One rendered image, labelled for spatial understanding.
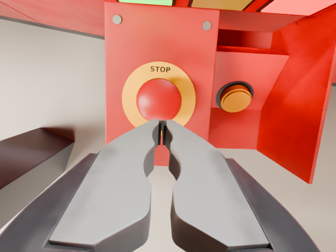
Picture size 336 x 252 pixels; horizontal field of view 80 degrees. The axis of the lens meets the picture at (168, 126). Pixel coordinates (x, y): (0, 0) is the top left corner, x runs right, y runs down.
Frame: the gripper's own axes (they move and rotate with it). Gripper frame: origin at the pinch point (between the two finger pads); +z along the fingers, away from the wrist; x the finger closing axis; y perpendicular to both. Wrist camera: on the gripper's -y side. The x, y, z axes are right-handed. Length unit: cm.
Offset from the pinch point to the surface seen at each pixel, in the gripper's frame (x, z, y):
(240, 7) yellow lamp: 6.3, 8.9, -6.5
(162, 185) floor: 3, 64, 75
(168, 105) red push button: 0.6, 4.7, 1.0
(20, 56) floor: -64, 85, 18
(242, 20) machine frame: 15.5, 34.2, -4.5
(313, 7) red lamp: 11.9, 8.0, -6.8
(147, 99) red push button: -1.3, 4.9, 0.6
